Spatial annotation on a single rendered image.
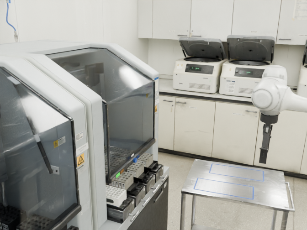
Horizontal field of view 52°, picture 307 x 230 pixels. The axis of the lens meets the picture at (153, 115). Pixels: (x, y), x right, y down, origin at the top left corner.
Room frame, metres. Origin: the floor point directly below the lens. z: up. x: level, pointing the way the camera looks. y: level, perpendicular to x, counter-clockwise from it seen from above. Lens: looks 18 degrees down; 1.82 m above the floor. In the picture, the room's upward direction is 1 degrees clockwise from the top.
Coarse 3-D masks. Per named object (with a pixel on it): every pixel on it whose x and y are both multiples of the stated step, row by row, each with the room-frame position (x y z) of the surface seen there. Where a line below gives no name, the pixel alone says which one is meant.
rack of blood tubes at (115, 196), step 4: (108, 188) 1.56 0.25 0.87; (112, 188) 1.56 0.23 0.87; (116, 188) 1.56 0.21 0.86; (120, 188) 1.56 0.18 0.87; (108, 192) 1.52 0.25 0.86; (112, 192) 1.52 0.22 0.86; (116, 192) 1.52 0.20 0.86; (120, 192) 1.53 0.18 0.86; (124, 192) 1.52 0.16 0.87; (108, 196) 1.48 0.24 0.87; (112, 196) 1.49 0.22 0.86; (116, 196) 1.48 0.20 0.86; (120, 196) 1.48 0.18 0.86; (124, 196) 1.52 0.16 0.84; (108, 200) 1.53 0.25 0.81; (112, 200) 1.53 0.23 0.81; (116, 200) 1.46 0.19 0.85; (120, 200) 1.47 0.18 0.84; (112, 204) 1.47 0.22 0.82; (116, 204) 1.46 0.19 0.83
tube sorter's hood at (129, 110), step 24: (96, 48) 2.13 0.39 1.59; (72, 72) 1.60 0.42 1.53; (96, 72) 1.73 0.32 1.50; (120, 72) 1.88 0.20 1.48; (120, 96) 1.59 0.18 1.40; (144, 96) 1.86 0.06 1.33; (120, 120) 1.57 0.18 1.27; (144, 120) 1.86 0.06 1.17; (120, 144) 1.57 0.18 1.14; (144, 144) 1.86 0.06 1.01; (120, 168) 1.55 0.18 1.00
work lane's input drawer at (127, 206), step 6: (108, 204) 1.47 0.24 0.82; (126, 204) 1.47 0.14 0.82; (132, 204) 1.53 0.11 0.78; (108, 210) 1.46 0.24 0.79; (114, 210) 1.44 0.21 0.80; (120, 210) 1.44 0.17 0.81; (126, 210) 1.46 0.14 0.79; (132, 210) 1.53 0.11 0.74; (138, 210) 1.51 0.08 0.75; (114, 216) 1.44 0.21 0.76; (120, 216) 1.43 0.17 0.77; (126, 216) 1.45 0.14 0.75; (132, 216) 1.47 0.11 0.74
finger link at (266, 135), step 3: (264, 129) 1.26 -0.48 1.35; (264, 132) 1.26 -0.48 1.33; (264, 135) 1.25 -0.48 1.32; (267, 135) 1.25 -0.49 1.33; (264, 138) 1.25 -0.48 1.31; (267, 138) 1.24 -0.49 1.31; (264, 141) 1.24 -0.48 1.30; (267, 141) 1.23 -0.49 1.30; (264, 144) 1.23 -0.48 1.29; (267, 144) 1.23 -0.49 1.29; (261, 147) 1.23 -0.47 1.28
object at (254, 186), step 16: (192, 176) 1.79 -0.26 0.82; (208, 176) 1.79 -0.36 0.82; (224, 176) 1.79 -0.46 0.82; (240, 176) 1.80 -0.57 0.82; (256, 176) 1.80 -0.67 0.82; (272, 176) 1.80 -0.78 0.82; (192, 192) 1.60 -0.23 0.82; (208, 192) 1.60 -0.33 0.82; (224, 192) 1.60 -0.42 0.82; (240, 192) 1.61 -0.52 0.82; (256, 192) 1.61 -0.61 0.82; (272, 192) 1.61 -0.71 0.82; (192, 208) 2.02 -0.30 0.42; (272, 208) 1.46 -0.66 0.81; (288, 208) 1.45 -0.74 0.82; (192, 224) 2.02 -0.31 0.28; (272, 224) 1.85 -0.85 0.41
